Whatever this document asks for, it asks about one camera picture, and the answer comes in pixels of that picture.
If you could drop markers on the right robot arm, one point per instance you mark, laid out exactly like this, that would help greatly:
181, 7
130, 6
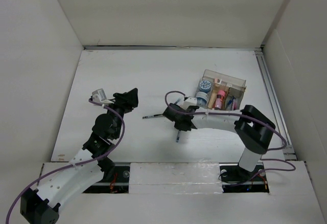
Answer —
253, 128

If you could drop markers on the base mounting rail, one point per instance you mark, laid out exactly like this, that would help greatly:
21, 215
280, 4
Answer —
178, 178

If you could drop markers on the dark blue pen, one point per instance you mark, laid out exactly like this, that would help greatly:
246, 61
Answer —
178, 136

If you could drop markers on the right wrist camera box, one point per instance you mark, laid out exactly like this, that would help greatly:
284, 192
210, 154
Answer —
188, 101

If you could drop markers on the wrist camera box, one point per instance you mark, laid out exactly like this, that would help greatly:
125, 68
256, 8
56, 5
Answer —
99, 96
188, 101

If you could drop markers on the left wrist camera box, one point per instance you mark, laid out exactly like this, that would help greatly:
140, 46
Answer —
99, 96

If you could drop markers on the red gel pen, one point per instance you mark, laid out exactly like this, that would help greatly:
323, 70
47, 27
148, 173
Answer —
232, 104

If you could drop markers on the clear desk organizer box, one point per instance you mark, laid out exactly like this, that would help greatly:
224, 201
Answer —
238, 89

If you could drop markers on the aluminium rail right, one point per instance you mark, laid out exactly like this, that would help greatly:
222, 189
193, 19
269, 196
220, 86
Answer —
281, 127

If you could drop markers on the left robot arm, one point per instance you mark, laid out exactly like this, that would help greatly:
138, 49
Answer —
90, 165

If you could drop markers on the black thin pen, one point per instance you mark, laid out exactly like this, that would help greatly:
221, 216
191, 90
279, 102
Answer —
153, 116

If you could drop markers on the blue round tape tin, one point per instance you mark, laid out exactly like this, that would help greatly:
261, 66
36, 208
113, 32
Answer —
205, 86

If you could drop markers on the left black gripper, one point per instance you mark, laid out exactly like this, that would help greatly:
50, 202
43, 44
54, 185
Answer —
126, 101

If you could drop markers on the pink glue bottle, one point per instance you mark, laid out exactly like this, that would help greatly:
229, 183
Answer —
219, 99

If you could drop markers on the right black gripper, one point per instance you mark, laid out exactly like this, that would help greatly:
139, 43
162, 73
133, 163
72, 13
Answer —
177, 125

